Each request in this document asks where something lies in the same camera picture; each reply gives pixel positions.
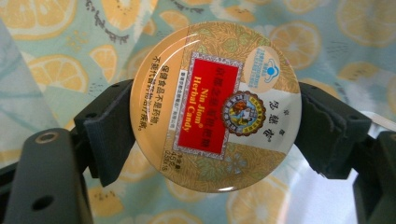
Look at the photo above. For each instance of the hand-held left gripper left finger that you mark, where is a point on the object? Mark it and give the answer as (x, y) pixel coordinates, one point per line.
(107, 130)

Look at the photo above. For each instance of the white table mat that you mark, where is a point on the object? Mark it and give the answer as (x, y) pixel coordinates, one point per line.
(320, 202)

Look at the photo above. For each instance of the lemon print cloth bag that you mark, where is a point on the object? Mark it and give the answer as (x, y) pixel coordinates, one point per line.
(62, 62)

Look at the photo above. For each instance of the round candy tin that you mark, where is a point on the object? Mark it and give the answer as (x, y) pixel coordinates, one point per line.
(214, 107)

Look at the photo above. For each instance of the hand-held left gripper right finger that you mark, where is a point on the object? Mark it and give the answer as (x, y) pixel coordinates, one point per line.
(327, 130)

